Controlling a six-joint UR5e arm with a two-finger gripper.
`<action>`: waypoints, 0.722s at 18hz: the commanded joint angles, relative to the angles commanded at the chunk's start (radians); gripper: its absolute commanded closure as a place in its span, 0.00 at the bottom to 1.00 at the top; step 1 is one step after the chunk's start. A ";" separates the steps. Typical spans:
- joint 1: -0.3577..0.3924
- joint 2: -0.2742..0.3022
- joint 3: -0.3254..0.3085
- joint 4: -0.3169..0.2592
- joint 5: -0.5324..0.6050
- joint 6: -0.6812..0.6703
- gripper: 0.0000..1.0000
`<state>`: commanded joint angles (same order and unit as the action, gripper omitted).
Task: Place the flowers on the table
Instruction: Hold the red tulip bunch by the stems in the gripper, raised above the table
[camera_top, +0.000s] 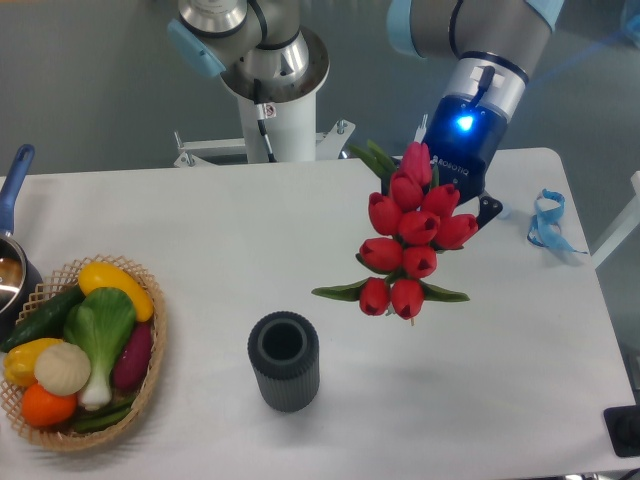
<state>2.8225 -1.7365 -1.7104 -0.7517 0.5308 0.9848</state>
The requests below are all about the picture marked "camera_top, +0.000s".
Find blue object top right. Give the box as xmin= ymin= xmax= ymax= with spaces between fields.
xmin=620 ymin=0 xmax=640 ymax=48

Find dark grey ribbed vase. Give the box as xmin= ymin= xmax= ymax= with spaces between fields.
xmin=247 ymin=311 xmax=320 ymax=413

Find green bok choy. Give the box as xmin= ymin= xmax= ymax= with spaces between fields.
xmin=63 ymin=287 xmax=136 ymax=411

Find white frame at right edge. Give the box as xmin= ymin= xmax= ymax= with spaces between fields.
xmin=591 ymin=171 xmax=639 ymax=269

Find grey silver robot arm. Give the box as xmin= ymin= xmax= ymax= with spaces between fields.
xmin=167 ymin=1 xmax=562 ymax=225

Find orange fruit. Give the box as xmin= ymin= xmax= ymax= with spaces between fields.
xmin=21 ymin=383 xmax=77 ymax=428

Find purple sweet potato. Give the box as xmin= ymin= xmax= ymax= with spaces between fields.
xmin=112 ymin=323 xmax=153 ymax=391

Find yellow squash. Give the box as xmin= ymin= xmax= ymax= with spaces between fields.
xmin=78 ymin=261 xmax=154 ymax=322

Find green cucumber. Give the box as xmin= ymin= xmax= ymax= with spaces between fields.
xmin=1 ymin=285 xmax=85 ymax=353

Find red tulip bouquet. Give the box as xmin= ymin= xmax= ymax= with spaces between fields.
xmin=312 ymin=141 xmax=480 ymax=322

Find small blue white cap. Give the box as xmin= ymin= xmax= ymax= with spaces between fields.
xmin=497 ymin=204 xmax=511 ymax=220

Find blue handled saucepan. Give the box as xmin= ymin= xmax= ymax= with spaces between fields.
xmin=1 ymin=144 xmax=42 ymax=341

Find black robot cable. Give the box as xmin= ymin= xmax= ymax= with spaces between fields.
xmin=252 ymin=79 xmax=278 ymax=164

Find white garlic bulb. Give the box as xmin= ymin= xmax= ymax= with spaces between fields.
xmin=34 ymin=342 xmax=91 ymax=396

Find blue ribbon strap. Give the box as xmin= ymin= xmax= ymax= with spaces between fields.
xmin=527 ymin=188 xmax=590 ymax=257

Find green pea pods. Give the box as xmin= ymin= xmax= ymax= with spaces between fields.
xmin=71 ymin=396 xmax=135 ymax=434

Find yellow bell pepper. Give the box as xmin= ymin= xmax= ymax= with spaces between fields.
xmin=3 ymin=338 xmax=63 ymax=387

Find black device at edge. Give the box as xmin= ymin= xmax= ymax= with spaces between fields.
xmin=603 ymin=405 xmax=639 ymax=458

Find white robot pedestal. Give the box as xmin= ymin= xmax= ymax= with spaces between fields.
xmin=173 ymin=92 xmax=356 ymax=168

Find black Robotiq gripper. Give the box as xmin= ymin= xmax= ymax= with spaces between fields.
xmin=422 ymin=95 xmax=507 ymax=230

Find woven wicker basket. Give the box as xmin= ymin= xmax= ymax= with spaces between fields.
xmin=1 ymin=254 xmax=168 ymax=452

